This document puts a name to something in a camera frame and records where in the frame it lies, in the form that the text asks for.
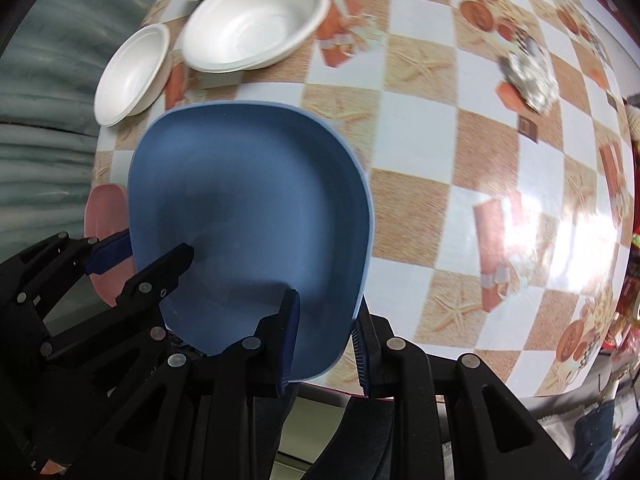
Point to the checkered patterned tablecloth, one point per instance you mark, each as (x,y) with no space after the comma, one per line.
(498,230)

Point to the teal curtain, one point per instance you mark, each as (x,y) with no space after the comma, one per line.
(53,53)

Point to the crumpled clear plastic wrap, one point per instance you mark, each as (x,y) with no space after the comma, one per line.
(527,68)

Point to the large white foam bowl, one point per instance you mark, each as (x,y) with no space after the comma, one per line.
(226,36)

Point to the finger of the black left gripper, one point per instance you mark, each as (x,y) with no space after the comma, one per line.
(61,253)
(150,286)

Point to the blue oval plastic plate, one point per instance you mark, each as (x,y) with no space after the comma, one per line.
(270,198)

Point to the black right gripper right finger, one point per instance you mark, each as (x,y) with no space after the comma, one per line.
(492,434)

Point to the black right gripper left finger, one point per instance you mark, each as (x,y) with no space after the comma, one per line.
(226,412)

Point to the red decorated clutter pile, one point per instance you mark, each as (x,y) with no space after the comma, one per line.
(626,316)

